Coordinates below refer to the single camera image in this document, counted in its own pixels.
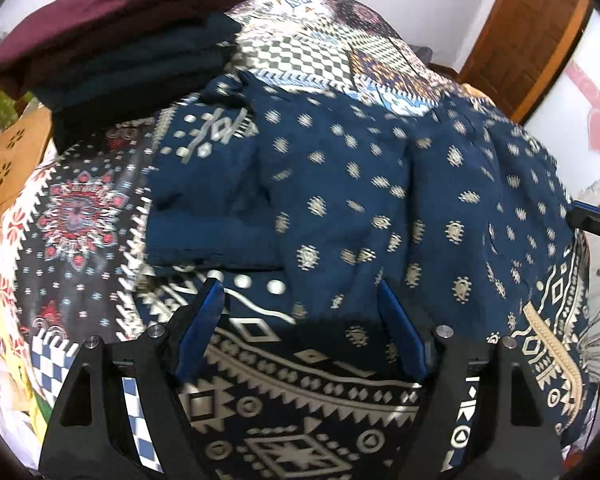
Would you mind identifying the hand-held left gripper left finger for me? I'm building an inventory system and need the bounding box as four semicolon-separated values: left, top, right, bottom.
39;277;227;480

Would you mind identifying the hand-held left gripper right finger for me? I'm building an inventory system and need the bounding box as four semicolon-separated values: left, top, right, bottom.
377;279;567;480

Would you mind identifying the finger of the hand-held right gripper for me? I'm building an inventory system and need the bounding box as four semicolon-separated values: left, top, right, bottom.
565;200;600;249

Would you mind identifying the navy patterned hooded jacket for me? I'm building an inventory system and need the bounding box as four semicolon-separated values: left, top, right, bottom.
135;70;600;480

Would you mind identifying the folded dark clothes stack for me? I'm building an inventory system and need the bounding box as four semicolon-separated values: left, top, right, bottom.
29;12;244;147

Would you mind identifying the white heart-print sliding door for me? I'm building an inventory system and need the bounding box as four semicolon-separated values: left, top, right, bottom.
522;9;600;211

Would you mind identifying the patterned patchwork bed sheet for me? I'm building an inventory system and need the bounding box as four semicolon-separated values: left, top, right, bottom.
0;0;600;480

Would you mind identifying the wooden room door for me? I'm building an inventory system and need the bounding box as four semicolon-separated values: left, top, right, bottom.
456;0;595;125

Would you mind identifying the wooden lap desk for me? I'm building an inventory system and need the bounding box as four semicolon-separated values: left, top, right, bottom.
0;106;57;285

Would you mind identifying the folded maroon garment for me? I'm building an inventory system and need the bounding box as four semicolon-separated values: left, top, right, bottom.
0;0;254;100

